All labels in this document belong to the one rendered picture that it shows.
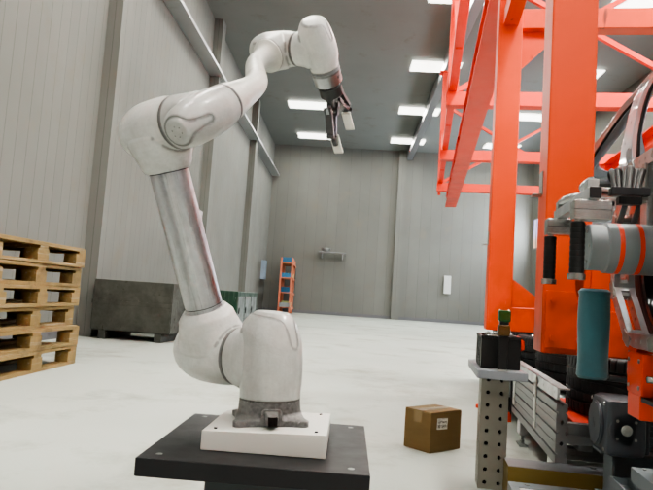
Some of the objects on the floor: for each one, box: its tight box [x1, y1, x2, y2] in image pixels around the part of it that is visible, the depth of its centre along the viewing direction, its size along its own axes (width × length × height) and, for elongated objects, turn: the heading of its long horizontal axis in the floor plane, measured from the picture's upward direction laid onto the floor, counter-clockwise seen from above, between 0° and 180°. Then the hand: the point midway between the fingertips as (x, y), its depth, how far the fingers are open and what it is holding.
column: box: [475, 378, 509, 490], centre depth 230 cm, size 10×10×42 cm
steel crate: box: [90, 279, 185, 343], centre depth 755 cm, size 84×103×70 cm
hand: (344, 138), depth 203 cm, fingers open, 13 cm apart
